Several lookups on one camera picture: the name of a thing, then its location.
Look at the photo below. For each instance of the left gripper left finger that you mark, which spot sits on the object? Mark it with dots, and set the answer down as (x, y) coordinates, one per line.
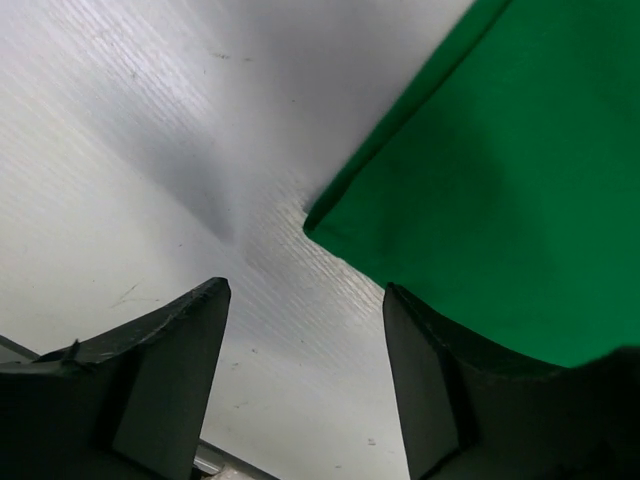
(126, 404)

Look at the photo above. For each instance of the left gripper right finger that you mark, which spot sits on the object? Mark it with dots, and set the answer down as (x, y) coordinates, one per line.
(472, 409)

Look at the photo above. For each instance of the green t-shirt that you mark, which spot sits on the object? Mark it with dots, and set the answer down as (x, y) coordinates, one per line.
(502, 188)

